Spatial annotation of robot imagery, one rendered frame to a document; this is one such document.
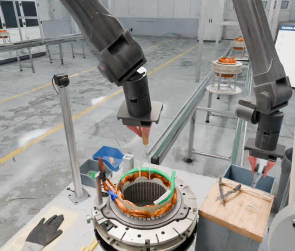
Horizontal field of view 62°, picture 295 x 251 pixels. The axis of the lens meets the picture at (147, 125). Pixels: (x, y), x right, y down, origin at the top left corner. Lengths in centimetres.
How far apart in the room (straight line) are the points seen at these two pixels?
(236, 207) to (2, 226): 203
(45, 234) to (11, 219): 137
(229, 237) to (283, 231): 59
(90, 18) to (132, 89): 16
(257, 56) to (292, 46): 88
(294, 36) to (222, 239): 111
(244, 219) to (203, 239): 16
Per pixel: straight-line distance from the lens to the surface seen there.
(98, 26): 46
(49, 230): 118
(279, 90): 69
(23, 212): 255
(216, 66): 280
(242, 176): 107
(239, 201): 89
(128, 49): 47
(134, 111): 56
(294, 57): 156
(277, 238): 29
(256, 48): 69
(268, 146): 75
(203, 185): 138
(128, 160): 82
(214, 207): 84
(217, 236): 87
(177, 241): 74
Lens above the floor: 163
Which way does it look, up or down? 26 degrees down
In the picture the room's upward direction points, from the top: straight up
